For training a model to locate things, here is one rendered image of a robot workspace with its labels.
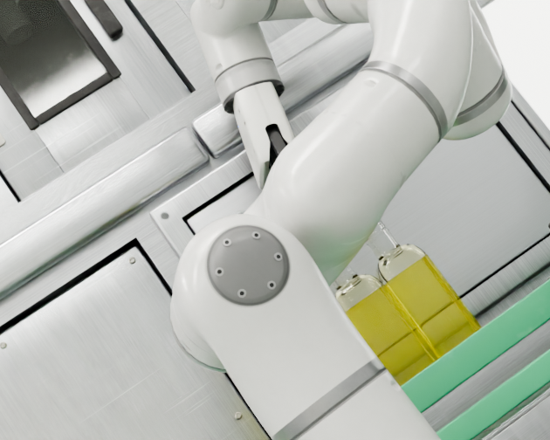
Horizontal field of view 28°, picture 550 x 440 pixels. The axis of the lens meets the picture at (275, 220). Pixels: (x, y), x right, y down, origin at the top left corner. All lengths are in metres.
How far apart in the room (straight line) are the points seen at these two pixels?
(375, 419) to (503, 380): 0.37
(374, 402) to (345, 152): 0.18
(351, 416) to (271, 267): 0.11
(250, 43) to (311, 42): 0.22
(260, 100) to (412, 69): 0.42
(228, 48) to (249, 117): 0.09
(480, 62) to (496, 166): 0.49
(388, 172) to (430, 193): 0.58
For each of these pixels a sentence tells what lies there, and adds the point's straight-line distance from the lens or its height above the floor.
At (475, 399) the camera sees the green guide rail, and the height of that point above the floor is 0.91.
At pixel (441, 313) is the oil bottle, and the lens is 1.20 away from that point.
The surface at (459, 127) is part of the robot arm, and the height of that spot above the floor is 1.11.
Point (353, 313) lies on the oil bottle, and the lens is 1.20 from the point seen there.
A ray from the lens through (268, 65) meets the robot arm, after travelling 1.27.
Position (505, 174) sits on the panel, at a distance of 1.43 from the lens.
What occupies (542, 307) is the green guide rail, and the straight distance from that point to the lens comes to 1.12.
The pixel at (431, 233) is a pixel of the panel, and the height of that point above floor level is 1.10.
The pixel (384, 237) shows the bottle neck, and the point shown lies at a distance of 1.23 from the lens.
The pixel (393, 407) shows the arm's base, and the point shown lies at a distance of 0.76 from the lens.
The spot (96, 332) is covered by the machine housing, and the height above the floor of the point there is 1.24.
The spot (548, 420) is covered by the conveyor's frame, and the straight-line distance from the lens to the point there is 1.09.
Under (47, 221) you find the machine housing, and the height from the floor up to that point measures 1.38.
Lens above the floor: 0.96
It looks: 11 degrees up
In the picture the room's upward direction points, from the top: 36 degrees counter-clockwise
